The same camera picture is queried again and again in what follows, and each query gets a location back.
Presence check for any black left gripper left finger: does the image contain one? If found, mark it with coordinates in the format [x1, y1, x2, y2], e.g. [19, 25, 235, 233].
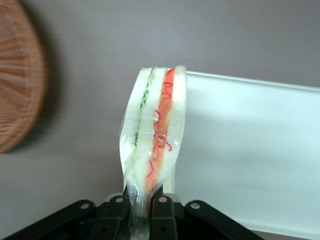
[0, 194, 133, 240]

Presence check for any cream plastic serving tray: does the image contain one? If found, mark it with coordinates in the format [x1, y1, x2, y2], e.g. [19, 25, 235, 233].
[172, 71, 320, 240]

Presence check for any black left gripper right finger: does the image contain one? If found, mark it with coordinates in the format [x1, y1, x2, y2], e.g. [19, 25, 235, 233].
[149, 194, 266, 240]

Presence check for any triangle sandwich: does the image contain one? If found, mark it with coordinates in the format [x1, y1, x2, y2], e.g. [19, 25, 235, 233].
[117, 65, 188, 240]

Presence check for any brown round wicker basket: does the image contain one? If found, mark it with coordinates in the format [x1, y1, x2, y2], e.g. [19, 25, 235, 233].
[0, 0, 49, 155]

